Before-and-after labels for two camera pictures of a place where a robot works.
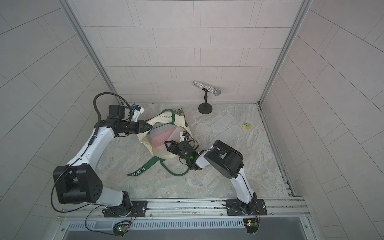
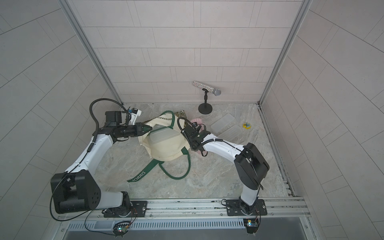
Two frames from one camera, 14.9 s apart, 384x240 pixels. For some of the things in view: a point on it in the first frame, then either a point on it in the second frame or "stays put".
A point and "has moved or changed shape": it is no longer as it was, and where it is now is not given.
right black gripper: [175, 150] to [191, 143]
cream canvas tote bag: [167, 126] has moved or changed shape
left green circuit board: [120, 229] stays put
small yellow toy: [246, 125] stays put
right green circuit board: [251, 225] stays put
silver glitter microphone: [215, 91] stays put
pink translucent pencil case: [161, 134] to [198, 120]
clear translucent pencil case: [223, 123] stays put
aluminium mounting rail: [79, 209] stays put
